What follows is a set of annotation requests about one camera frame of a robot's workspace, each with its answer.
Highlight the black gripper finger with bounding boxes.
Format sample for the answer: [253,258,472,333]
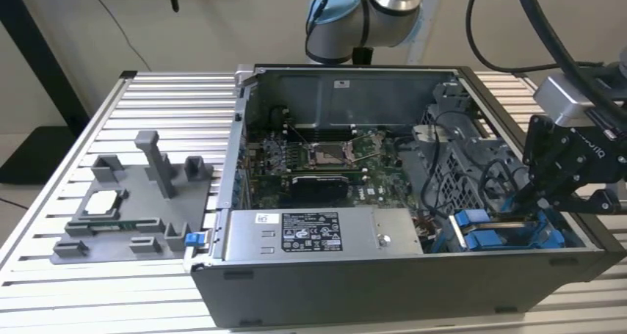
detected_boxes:
[525,164,587,211]
[508,114,559,205]

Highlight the blue disk wire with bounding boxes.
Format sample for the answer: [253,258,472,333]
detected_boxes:
[499,194,523,217]

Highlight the black disk wire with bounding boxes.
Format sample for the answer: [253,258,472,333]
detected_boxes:
[481,156,533,212]

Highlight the hard disk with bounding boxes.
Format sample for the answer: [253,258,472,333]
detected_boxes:
[449,208,558,234]

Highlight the metal disk bay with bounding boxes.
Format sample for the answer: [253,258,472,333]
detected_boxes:
[440,201,592,255]

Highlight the empty blue disk carrier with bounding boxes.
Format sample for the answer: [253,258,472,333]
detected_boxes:
[463,229,567,253]

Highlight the perforated metal drive cage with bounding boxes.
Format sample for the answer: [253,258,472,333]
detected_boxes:
[405,102,533,217]

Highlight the metal socket cover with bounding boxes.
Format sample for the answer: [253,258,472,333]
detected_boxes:
[351,134,391,161]

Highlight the green motherboard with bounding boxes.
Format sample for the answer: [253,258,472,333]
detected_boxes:
[237,126,429,214]

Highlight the small black box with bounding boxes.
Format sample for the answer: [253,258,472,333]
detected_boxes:
[352,46,376,65]

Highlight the CPU socket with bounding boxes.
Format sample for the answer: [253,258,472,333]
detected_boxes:
[301,142,355,167]

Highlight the black graphics card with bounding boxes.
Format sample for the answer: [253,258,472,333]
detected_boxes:
[253,171,369,208]

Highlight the thin metal locking lever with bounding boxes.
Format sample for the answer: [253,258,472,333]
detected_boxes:
[285,122,309,145]

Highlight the dark grey PC case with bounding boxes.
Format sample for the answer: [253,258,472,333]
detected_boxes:
[183,62,627,330]

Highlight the silver power supply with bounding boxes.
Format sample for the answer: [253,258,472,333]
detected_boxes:
[220,207,425,258]

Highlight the grey parts rack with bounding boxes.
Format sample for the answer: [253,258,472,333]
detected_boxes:
[49,129,216,266]

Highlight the green RAM stick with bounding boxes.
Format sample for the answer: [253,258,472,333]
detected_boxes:
[72,219,159,231]

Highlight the silver CPU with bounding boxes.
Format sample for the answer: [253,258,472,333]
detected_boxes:
[81,189,124,217]

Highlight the black metal stand leg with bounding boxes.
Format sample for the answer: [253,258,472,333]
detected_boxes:
[0,0,93,128]

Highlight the black flat base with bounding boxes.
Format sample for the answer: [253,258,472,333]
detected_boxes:
[0,126,87,184]

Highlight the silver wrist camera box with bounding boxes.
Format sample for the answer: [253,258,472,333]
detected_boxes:
[532,75,596,126]

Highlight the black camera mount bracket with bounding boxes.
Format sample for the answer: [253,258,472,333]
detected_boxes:
[572,60,627,104]

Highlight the long black wire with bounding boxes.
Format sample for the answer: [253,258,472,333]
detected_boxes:
[421,109,473,217]

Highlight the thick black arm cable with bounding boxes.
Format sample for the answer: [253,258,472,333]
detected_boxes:
[511,0,627,115]

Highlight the red yellow wire bundle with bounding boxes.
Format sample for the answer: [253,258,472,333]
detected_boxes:
[409,216,444,242]

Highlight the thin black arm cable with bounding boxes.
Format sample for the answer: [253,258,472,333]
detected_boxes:
[464,0,564,73]

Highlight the thin black wall cable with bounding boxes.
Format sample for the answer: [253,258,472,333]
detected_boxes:
[89,0,153,73]

